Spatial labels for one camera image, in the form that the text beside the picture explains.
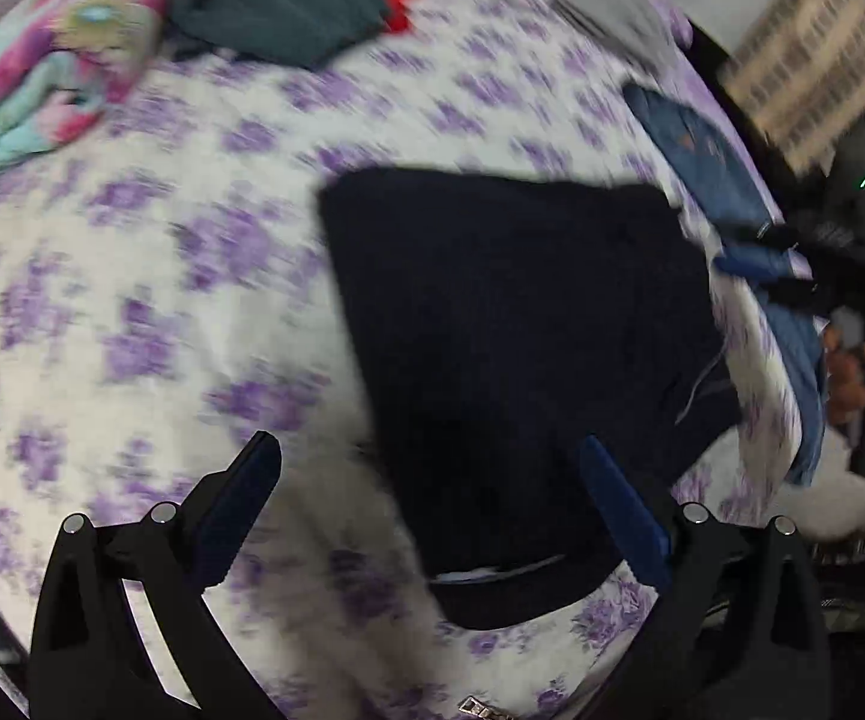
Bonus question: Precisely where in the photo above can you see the purple floral bed sheet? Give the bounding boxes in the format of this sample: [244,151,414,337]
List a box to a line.
[0,0,816,720]

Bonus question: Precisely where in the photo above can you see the black pants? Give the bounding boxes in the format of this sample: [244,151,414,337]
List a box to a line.
[318,167,735,629]

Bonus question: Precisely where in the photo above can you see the purple pillow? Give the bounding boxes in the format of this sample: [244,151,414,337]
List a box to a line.
[642,0,714,50]

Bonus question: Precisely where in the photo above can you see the folded floral quilt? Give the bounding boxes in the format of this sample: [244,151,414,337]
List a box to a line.
[0,0,204,200]

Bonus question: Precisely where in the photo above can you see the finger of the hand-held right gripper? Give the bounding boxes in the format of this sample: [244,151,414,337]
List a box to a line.
[713,221,804,280]
[762,276,842,317]

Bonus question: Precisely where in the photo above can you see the red garment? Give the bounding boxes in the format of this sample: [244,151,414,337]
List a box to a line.
[372,0,418,36]

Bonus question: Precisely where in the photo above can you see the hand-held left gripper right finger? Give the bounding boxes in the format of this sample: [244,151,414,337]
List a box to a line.
[579,435,833,720]

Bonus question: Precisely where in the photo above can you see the grey folded garment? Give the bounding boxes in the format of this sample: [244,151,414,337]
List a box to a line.
[556,0,684,72]

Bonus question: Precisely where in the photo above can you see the blue jeans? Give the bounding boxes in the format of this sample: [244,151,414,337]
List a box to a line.
[622,82,830,488]

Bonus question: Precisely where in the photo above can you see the dark green garment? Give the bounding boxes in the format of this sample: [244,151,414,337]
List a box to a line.
[172,0,394,70]

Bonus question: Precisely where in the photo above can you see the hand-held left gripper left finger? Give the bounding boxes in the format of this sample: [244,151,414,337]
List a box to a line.
[27,431,287,720]

